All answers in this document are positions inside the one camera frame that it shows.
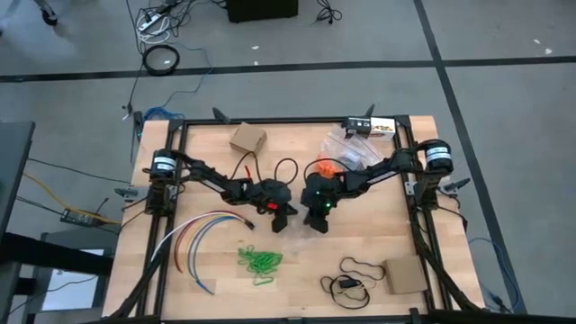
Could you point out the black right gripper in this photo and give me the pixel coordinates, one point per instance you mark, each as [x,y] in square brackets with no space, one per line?
[321,193]

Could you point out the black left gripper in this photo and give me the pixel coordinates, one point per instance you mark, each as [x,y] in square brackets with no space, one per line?
[270,193]

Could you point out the clear plastic zip bag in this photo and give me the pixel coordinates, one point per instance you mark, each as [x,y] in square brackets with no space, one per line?
[346,173]
[355,144]
[299,238]

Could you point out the green rubber band pile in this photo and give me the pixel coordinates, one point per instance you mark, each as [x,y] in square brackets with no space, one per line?
[261,263]

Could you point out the orange rubber band pile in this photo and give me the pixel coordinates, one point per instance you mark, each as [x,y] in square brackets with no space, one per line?
[326,167]

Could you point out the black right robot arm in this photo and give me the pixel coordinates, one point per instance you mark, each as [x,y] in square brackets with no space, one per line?
[387,168]

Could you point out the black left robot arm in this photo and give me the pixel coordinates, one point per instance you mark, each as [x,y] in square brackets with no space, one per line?
[211,177]

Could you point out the red tape strip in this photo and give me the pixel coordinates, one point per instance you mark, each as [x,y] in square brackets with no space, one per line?
[272,206]
[247,172]

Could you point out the small brown cardboard box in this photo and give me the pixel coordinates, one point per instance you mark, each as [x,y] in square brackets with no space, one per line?
[247,137]

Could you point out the flat brown cardboard box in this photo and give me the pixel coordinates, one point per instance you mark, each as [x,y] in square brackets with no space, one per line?
[405,274]

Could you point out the black labelled box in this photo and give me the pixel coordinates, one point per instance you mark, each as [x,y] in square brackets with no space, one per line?
[357,126]

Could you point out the small black floor device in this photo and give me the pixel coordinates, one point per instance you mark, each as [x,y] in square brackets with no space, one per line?
[78,217]

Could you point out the black computer case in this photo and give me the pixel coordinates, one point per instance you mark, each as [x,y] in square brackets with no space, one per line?
[261,10]

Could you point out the white power strip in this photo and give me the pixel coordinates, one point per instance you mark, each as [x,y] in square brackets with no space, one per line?
[153,22]

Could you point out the black side desk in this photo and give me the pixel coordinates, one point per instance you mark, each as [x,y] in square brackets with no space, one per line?
[15,171]

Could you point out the black aluminium rig frame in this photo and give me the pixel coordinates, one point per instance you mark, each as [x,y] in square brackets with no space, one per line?
[288,120]

